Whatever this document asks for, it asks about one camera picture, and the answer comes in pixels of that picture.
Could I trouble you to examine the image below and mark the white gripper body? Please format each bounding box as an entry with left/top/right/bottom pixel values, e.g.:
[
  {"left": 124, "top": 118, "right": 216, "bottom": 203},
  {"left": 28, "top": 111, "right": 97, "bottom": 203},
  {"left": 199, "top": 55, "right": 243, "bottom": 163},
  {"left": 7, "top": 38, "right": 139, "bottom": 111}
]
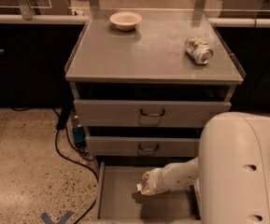
[{"left": 148, "top": 168, "right": 169, "bottom": 193}]

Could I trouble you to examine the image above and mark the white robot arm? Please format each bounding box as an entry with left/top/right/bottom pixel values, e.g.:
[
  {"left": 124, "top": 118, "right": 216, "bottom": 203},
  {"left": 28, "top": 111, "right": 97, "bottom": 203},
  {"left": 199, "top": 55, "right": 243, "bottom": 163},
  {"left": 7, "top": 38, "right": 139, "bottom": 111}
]
[{"left": 136, "top": 112, "right": 270, "bottom": 224}]

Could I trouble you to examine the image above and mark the bottom grey drawer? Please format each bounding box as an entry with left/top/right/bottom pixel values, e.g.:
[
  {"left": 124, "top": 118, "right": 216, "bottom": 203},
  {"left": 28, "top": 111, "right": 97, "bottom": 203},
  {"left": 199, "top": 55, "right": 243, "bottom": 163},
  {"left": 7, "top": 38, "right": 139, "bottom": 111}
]
[{"left": 94, "top": 161, "right": 201, "bottom": 224}]

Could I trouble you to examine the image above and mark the grey drawer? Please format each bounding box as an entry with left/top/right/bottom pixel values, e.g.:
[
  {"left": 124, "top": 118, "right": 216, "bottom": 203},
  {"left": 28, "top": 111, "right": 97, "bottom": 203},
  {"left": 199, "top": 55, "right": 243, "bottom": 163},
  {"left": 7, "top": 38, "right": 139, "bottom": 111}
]
[
  {"left": 75, "top": 100, "right": 231, "bottom": 128},
  {"left": 94, "top": 161, "right": 201, "bottom": 224},
  {"left": 86, "top": 136, "right": 201, "bottom": 157}
]

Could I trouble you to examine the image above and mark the middle grey drawer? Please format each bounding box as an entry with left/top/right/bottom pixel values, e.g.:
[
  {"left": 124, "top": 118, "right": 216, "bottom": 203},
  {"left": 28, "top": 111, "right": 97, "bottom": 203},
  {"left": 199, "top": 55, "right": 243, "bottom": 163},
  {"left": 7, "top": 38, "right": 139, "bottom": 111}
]
[{"left": 86, "top": 136, "right": 201, "bottom": 157}]

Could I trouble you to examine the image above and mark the top grey drawer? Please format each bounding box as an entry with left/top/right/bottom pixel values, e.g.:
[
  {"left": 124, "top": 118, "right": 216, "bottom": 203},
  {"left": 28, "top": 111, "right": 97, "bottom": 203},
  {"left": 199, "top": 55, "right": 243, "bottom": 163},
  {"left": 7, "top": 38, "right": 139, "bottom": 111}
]
[{"left": 75, "top": 100, "right": 231, "bottom": 128}]

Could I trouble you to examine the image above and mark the grey drawer cabinet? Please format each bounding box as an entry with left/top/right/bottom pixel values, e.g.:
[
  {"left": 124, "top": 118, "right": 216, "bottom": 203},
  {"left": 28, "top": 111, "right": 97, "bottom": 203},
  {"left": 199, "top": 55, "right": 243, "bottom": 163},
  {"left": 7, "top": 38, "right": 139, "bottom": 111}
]
[{"left": 64, "top": 7, "right": 247, "bottom": 224}]

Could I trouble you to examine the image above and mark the blue power box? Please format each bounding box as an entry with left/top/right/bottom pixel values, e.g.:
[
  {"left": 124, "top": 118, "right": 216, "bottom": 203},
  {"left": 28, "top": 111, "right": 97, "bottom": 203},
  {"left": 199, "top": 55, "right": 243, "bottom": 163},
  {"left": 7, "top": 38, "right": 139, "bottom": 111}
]
[{"left": 73, "top": 127, "right": 86, "bottom": 148}]

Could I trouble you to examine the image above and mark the blue tape cross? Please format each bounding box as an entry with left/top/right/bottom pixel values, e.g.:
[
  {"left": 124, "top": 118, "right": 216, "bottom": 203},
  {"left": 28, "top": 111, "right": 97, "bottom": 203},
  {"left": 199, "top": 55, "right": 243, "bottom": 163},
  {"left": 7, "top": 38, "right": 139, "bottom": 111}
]
[{"left": 40, "top": 210, "right": 76, "bottom": 224}]

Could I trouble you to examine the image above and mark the crushed soda can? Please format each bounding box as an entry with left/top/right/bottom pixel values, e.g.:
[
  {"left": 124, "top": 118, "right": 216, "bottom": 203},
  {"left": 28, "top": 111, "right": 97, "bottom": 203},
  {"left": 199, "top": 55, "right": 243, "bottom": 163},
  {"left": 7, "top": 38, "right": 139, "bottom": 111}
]
[{"left": 185, "top": 36, "right": 213, "bottom": 65}]

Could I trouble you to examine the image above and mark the white bowl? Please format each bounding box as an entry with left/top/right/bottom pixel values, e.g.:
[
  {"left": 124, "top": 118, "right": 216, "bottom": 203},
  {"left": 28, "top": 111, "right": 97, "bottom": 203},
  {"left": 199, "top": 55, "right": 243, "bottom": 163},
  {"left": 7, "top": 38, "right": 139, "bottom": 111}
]
[{"left": 109, "top": 12, "right": 142, "bottom": 31}]

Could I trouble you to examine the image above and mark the black floor cable left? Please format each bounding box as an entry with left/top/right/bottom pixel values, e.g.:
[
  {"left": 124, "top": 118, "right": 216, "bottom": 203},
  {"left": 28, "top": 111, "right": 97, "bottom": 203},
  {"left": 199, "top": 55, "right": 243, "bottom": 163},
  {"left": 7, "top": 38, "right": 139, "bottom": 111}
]
[{"left": 51, "top": 107, "right": 100, "bottom": 224}]

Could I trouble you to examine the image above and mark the white horizontal rail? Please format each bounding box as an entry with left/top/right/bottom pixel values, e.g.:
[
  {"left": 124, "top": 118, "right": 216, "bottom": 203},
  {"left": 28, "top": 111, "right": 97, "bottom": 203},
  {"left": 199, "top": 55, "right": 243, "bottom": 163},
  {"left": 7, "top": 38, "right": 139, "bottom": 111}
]
[{"left": 0, "top": 14, "right": 270, "bottom": 28}]

